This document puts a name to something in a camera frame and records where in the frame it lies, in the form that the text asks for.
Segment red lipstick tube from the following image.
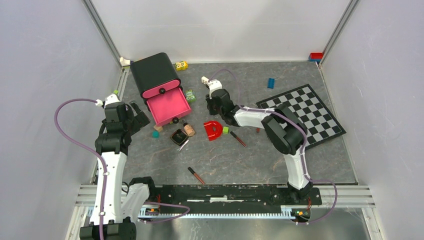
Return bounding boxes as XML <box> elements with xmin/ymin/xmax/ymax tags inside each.
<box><xmin>229</xmin><ymin>131</ymin><xmax>247</xmax><ymax>148</ymax></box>

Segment black pink drawer organizer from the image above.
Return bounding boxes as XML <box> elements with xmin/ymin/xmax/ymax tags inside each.
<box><xmin>130</xmin><ymin>52</ymin><xmax>192</xmax><ymax>127</ymax></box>

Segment brown lip gloss tube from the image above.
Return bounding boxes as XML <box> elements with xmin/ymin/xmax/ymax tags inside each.
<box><xmin>187</xmin><ymin>167</ymin><xmax>206</xmax><ymax>185</ymax></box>

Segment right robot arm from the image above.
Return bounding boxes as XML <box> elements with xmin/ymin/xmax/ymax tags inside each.
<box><xmin>205</xmin><ymin>89</ymin><xmax>313</xmax><ymax>204</ymax></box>

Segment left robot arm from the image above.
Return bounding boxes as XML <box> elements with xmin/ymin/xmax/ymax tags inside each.
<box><xmin>79</xmin><ymin>101</ymin><xmax>157</xmax><ymax>240</ymax></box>

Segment wooden cube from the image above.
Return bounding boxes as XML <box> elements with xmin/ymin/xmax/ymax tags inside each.
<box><xmin>153</xmin><ymin>125</ymin><xmax>164</xmax><ymax>133</ymax></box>

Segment teal cube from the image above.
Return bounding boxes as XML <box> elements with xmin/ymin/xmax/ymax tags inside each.
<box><xmin>152</xmin><ymin>131</ymin><xmax>160</xmax><ymax>138</ymax></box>

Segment small green cube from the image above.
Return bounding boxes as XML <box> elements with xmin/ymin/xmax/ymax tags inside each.
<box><xmin>222</xmin><ymin>126</ymin><xmax>229</xmax><ymax>134</ymax></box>

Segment red D-shaped toy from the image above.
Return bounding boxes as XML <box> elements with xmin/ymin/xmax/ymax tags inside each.
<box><xmin>203</xmin><ymin>120</ymin><xmax>223</xmax><ymax>142</ymax></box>

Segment white lego brick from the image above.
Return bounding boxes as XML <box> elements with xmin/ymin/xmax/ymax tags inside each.
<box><xmin>201</xmin><ymin>76</ymin><xmax>210</xmax><ymax>86</ymax></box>

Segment green number blocks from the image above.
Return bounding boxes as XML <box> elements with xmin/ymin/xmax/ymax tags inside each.
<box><xmin>185</xmin><ymin>89</ymin><xmax>196</xmax><ymax>103</ymax></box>

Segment foundation bottle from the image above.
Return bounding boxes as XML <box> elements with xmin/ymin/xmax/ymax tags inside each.
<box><xmin>181</xmin><ymin>119</ymin><xmax>196</xmax><ymax>137</ymax></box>

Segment black compact case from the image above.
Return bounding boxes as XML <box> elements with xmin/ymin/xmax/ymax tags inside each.
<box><xmin>170</xmin><ymin>128</ymin><xmax>189</xmax><ymax>146</ymax></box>

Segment silver tweezers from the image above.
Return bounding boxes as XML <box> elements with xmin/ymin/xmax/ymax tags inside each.
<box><xmin>177</xmin><ymin>139</ymin><xmax>190</xmax><ymax>152</ymax></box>

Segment blue lego brick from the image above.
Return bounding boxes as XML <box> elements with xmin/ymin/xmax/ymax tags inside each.
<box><xmin>267</xmin><ymin>78</ymin><xmax>275</xmax><ymax>89</ymax></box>

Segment yellow toy block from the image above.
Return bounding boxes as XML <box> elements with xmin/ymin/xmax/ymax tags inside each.
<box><xmin>175</xmin><ymin>61</ymin><xmax>189</xmax><ymax>71</ymax></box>

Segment white toy block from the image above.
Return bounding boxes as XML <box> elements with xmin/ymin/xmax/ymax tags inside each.
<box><xmin>119</xmin><ymin>56</ymin><xmax>131</xmax><ymax>68</ymax></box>

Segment black white chessboard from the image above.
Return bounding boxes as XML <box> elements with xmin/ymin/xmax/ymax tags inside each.
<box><xmin>256</xmin><ymin>84</ymin><xmax>346</xmax><ymax>150</ymax></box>

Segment red blue corner blocks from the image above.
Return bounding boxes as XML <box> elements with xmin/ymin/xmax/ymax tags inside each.
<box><xmin>308</xmin><ymin>52</ymin><xmax>324</xmax><ymax>63</ymax></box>

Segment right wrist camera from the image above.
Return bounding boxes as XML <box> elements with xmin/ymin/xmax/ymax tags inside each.
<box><xmin>205</xmin><ymin>79</ymin><xmax>222</xmax><ymax>99</ymax></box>

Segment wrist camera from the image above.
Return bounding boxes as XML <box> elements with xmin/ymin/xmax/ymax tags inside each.
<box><xmin>95</xmin><ymin>93</ymin><xmax>121</xmax><ymax>108</ymax></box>
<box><xmin>205</xmin><ymin>79</ymin><xmax>222</xmax><ymax>99</ymax></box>

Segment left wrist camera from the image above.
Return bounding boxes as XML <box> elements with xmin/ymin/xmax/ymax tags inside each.
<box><xmin>95</xmin><ymin>93</ymin><xmax>121</xmax><ymax>108</ymax></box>

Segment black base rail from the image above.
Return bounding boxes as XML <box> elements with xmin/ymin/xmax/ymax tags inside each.
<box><xmin>152</xmin><ymin>184</ymin><xmax>323</xmax><ymax>217</ymax></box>

